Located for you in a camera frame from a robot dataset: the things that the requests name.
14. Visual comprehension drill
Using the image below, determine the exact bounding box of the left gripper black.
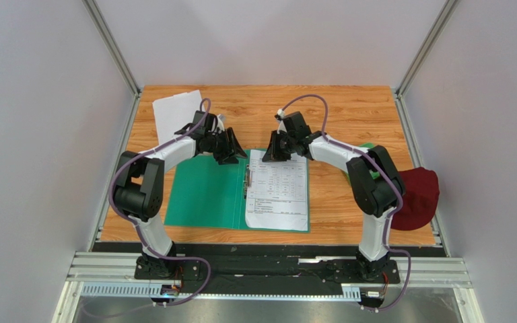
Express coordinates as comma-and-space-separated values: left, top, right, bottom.
205, 128, 248, 166

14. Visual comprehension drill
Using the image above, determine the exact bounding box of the printed paper sheet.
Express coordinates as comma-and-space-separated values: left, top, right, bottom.
245, 149, 310, 232

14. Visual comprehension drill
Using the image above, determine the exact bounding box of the green file folder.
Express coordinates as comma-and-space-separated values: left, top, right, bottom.
164, 148, 311, 234

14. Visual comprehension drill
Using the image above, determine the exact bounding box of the white paper sheet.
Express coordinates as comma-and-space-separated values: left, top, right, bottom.
152, 90, 202, 145

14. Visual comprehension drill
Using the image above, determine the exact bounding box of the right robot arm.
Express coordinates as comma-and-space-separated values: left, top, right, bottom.
263, 110, 405, 281

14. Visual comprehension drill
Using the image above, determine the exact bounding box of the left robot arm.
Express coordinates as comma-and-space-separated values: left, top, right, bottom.
108, 111, 247, 279

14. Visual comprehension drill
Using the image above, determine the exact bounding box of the metal folder clip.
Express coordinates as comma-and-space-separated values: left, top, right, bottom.
243, 164, 252, 199

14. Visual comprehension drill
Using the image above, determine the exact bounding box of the green folded cloth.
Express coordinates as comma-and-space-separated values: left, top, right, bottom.
341, 143, 381, 180

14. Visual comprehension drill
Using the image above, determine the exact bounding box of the dark red hat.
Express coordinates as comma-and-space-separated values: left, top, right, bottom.
390, 167, 440, 231

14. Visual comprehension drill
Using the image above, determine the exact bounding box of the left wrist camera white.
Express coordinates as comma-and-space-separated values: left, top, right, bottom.
214, 114, 226, 133

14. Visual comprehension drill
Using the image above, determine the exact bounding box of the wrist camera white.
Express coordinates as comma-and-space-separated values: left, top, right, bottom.
275, 108, 286, 133
214, 114, 226, 133

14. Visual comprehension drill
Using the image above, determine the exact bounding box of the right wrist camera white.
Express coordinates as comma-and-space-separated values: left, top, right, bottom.
275, 108, 286, 133

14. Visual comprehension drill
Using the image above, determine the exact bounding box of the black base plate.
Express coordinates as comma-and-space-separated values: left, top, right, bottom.
134, 244, 401, 293

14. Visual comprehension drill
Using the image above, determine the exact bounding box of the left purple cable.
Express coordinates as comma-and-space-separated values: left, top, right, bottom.
107, 97, 213, 308

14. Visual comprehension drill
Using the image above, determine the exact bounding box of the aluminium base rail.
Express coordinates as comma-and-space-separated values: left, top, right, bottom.
66, 252, 473, 301

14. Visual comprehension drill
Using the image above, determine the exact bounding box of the right aluminium frame post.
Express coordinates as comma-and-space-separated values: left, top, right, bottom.
395, 0, 460, 98

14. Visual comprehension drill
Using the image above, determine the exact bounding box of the aluminium frame post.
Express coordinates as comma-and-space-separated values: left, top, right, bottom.
395, 0, 460, 98
82, 0, 141, 98

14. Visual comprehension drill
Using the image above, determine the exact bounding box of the left aluminium frame post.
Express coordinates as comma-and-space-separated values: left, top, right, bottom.
82, 0, 141, 98

